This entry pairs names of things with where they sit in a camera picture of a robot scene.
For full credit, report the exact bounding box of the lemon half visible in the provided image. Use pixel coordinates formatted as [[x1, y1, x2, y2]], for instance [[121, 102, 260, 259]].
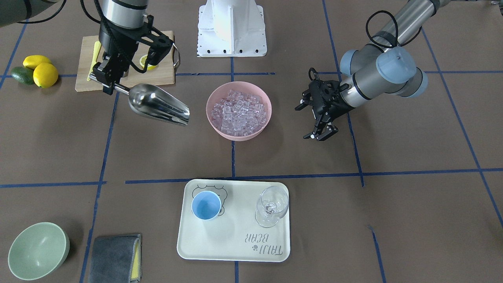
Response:
[[140, 55, 158, 71]]

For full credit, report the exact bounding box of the yellow lemon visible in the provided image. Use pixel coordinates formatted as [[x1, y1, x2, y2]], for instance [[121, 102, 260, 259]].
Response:
[[23, 54, 52, 70], [33, 62, 59, 88]]

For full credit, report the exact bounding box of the clear wine glass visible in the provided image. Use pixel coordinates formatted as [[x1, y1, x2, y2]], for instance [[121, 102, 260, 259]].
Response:
[[255, 186, 289, 228]]

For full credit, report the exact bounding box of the silver metal ice scoop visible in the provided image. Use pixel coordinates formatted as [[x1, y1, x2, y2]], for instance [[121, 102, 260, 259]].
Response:
[[113, 83, 190, 127]]

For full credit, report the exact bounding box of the yellow plastic knife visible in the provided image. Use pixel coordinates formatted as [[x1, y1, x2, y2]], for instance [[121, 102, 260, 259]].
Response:
[[86, 41, 102, 82]]

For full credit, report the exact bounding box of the clear ice cubes pile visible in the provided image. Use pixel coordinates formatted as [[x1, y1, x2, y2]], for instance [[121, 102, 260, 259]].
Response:
[[210, 89, 268, 137]]

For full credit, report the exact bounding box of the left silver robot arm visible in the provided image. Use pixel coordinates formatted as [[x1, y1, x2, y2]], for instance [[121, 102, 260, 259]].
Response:
[[295, 0, 449, 141]]

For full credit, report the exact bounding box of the pink bowl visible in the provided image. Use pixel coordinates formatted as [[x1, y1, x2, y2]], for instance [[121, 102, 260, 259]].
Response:
[[206, 82, 272, 141]]

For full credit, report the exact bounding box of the wooden cutting board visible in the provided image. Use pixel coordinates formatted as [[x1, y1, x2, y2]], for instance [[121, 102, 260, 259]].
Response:
[[75, 35, 177, 92]]

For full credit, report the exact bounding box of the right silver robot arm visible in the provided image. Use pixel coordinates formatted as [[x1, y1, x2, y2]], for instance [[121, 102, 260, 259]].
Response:
[[1, 0, 176, 95]]

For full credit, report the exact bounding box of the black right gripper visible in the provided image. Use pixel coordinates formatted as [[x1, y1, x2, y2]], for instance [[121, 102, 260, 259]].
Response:
[[91, 18, 174, 95]]

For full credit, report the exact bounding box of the green lime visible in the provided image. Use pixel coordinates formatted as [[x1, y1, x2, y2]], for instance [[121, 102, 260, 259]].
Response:
[[11, 66, 35, 85]]

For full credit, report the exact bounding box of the grey folded cloth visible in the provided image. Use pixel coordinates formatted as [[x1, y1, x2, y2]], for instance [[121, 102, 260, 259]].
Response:
[[88, 233, 142, 283]]

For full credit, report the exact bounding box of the cream serving tray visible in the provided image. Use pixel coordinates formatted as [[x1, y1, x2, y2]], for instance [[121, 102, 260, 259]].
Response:
[[177, 179, 291, 262]]

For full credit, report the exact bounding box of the green bowl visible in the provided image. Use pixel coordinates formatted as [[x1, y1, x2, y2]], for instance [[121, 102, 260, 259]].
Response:
[[8, 222, 70, 281]]

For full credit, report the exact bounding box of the blue plastic cup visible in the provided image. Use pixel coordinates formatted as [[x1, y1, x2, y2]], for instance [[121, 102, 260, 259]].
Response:
[[191, 191, 222, 221]]

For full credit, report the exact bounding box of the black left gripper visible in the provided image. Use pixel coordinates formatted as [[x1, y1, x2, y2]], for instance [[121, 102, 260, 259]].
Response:
[[295, 68, 354, 141]]

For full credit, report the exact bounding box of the white camera pillar base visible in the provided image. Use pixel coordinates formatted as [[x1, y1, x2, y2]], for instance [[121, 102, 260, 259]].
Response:
[[196, 0, 268, 57]]

